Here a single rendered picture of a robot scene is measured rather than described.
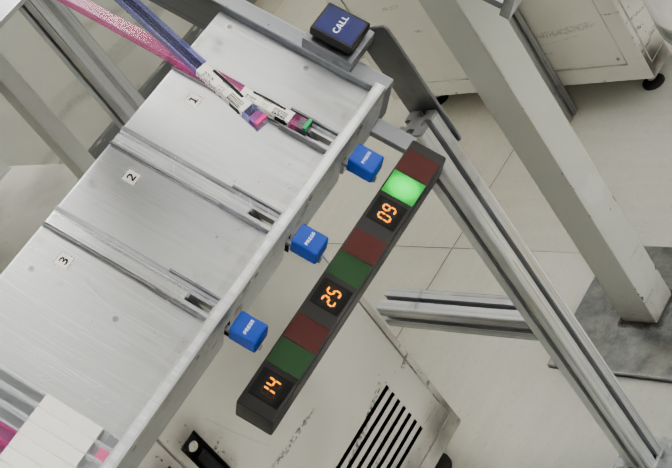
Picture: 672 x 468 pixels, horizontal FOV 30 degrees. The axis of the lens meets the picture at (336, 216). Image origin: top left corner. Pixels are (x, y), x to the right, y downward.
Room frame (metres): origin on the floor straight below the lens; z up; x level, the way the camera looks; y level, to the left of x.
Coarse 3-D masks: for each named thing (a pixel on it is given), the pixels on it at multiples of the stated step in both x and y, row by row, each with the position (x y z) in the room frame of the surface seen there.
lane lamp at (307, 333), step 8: (296, 320) 0.99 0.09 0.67; (304, 320) 0.99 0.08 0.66; (312, 320) 0.99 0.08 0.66; (288, 328) 0.99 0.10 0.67; (296, 328) 0.99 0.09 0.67; (304, 328) 0.99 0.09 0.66; (312, 328) 0.98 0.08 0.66; (320, 328) 0.98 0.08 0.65; (288, 336) 0.98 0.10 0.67; (296, 336) 0.98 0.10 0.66; (304, 336) 0.98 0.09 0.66; (312, 336) 0.98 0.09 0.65; (320, 336) 0.98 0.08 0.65; (304, 344) 0.97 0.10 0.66; (312, 344) 0.97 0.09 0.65; (320, 344) 0.97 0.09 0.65; (312, 352) 0.97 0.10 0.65
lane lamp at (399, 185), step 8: (392, 176) 1.10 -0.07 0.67; (400, 176) 1.09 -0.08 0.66; (408, 176) 1.09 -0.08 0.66; (392, 184) 1.09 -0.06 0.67; (400, 184) 1.09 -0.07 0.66; (408, 184) 1.09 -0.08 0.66; (416, 184) 1.08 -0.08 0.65; (392, 192) 1.08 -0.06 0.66; (400, 192) 1.08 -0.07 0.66; (408, 192) 1.08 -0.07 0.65; (416, 192) 1.08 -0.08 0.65; (408, 200) 1.07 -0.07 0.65
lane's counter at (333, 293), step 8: (328, 280) 1.02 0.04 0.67; (320, 288) 1.02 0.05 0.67; (328, 288) 1.01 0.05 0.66; (336, 288) 1.01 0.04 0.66; (344, 288) 1.01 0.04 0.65; (312, 296) 1.01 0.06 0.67; (320, 296) 1.01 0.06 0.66; (328, 296) 1.01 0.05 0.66; (336, 296) 1.01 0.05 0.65; (344, 296) 1.00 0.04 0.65; (320, 304) 1.00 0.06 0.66; (328, 304) 1.00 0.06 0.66; (336, 304) 1.00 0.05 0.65; (344, 304) 1.00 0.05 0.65; (336, 312) 0.99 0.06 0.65
